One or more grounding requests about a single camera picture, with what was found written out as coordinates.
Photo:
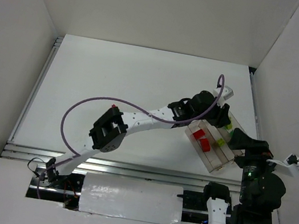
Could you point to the red lego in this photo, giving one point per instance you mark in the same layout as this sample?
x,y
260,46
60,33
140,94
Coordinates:
x,y
205,145

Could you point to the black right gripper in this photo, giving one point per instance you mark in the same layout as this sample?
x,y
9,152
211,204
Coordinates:
x,y
249,147

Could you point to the aluminium left rail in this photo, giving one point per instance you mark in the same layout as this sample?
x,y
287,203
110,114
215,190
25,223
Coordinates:
x,y
56,45

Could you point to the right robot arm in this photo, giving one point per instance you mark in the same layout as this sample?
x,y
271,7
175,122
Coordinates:
x,y
260,192

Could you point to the clear compartment container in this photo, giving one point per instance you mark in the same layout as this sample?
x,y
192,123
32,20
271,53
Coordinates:
x,y
218,157

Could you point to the aluminium front rail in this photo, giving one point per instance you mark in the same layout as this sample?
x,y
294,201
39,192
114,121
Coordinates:
x,y
104,166

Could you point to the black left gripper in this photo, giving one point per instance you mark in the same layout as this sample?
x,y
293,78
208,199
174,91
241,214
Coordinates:
x,y
221,116

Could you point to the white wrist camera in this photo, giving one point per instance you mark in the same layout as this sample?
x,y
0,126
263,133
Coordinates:
x,y
289,166
226,94

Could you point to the white glossy cover plate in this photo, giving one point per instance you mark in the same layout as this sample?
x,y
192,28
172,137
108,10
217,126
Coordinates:
x,y
131,199

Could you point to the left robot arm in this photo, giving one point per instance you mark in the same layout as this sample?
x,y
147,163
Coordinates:
x,y
110,129

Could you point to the aluminium right rail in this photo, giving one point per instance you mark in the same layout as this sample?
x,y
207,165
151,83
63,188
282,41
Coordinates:
x,y
254,96

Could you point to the yellow-green long lego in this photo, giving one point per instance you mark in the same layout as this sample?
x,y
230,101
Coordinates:
x,y
228,127

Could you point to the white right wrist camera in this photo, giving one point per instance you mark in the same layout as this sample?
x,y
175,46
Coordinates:
x,y
289,166

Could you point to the aluminium rail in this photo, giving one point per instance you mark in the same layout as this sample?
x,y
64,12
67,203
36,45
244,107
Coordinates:
x,y
56,45
104,166
254,96

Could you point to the yellow-green small lego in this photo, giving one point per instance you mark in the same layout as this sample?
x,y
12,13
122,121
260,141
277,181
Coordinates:
x,y
220,142

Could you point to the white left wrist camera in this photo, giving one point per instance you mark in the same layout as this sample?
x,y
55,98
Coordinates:
x,y
226,94

